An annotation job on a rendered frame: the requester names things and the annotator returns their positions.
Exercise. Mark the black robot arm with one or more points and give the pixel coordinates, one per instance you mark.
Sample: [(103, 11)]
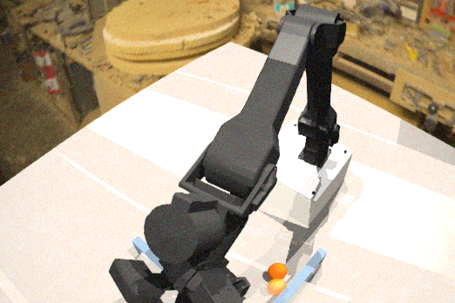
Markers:
[(243, 156)]

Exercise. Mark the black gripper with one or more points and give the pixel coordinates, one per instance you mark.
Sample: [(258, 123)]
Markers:
[(138, 284)]

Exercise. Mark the orange-brown ball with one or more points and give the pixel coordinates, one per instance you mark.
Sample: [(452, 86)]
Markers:
[(277, 270)]

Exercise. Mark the see-through orange ball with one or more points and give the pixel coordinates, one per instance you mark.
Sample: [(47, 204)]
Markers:
[(276, 286)]

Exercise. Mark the light blue l-shaped wall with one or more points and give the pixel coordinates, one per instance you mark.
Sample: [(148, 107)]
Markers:
[(283, 296)]

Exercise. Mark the clear l-shaped low wall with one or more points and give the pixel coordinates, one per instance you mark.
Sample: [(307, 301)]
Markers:
[(159, 270)]

